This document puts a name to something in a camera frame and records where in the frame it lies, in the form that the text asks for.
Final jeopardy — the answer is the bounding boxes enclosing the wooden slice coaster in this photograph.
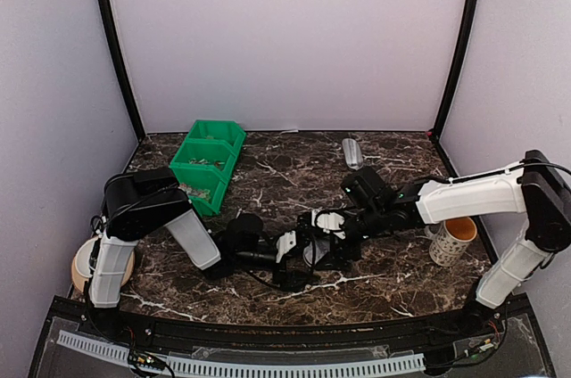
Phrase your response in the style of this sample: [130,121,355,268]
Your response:
[71,251,136,292]

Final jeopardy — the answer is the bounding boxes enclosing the black frame post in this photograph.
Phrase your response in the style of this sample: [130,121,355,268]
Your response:
[429,0,478,144]
[97,0,146,142]

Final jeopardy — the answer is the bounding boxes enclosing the patterned mug yellow inside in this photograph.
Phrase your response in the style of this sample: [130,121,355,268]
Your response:
[425,217,477,267]

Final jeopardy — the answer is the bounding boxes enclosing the clear plastic lid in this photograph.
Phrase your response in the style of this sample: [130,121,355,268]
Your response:
[303,239,330,267]

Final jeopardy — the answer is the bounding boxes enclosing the white slotted cable duct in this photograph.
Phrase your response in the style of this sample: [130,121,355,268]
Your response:
[56,329,426,378]

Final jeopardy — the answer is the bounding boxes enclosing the left black frame post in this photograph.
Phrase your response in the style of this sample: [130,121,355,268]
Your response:
[97,0,146,142]

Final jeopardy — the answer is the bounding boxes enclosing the black front rail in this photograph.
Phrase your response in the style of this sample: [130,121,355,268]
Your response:
[48,292,527,355]

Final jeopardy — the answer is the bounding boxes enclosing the white bowl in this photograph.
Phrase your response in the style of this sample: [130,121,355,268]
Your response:
[75,238,96,279]

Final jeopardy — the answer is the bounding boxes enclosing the green three-compartment bin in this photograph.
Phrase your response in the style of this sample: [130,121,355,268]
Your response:
[170,119,246,217]

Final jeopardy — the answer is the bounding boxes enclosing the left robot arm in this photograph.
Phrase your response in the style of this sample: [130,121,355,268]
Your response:
[84,168,318,339]

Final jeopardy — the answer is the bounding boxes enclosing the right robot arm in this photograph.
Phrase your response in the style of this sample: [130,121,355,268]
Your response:
[339,150,570,337]

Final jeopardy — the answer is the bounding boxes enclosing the metal scoop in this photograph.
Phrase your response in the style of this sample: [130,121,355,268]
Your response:
[342,137,364,170]

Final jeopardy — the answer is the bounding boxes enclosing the right black frame post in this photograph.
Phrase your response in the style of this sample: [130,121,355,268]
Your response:
[429,0,478,144]

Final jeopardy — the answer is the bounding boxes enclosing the blue mixed candies pile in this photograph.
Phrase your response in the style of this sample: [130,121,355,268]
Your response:
[188,158,226,168]

